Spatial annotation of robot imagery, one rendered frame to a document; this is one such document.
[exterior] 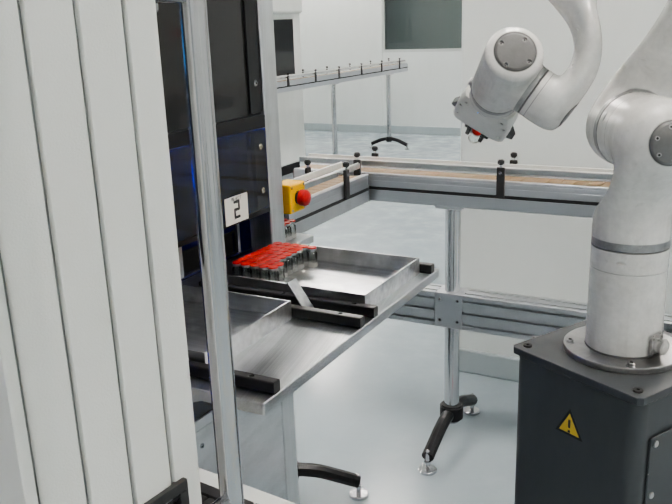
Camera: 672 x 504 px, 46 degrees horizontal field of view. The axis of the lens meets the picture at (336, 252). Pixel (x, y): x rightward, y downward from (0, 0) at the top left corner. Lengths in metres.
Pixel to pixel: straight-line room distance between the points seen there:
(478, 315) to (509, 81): 1.50
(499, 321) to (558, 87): 1.44
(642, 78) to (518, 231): 1.80
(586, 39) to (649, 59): 0.14
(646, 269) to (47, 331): 0.94
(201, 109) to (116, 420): 0.28
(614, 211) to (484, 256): 1.89
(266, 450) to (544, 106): 1.16
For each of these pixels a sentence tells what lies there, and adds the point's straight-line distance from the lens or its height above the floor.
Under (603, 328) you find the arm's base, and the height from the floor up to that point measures 0.92.
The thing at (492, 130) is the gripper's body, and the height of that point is 1.22.
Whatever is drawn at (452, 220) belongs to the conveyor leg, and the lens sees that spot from 2.52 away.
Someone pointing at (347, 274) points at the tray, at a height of 0.88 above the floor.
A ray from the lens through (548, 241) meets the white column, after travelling 3.06.
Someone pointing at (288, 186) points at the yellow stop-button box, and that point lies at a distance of 1.90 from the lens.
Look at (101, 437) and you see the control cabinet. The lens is 0.68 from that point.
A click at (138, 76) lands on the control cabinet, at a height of 1.37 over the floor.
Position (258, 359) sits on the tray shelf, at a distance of 1.30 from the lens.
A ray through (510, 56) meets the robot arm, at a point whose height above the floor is 1.35.
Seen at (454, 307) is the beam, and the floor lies 0.51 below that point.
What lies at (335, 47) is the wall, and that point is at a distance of 10.67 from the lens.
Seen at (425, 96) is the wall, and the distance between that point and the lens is 10.17.
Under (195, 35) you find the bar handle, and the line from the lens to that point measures 0.72.
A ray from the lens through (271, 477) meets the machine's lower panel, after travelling 2.05.
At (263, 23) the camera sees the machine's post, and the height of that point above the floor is 1.41.
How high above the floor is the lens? 1.40
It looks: 16 degrees down
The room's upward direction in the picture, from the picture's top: 2 degrees counter-clockwise
